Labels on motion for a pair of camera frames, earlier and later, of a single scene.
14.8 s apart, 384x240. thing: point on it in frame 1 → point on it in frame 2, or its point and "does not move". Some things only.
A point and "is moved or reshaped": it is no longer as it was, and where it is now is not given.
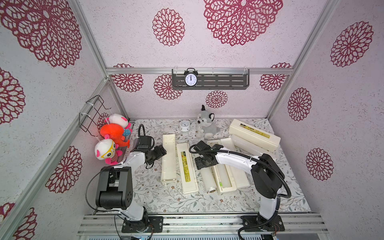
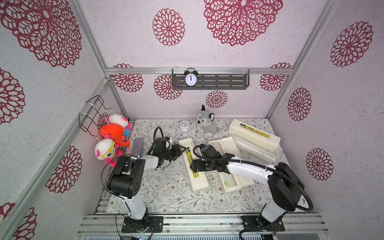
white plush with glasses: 106,149 does not move
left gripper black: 161,151 → 176,150
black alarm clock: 191,77 does not move
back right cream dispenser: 249,133 does not move
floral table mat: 217,165 does not move
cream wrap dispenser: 178,155 is moved or reshaped
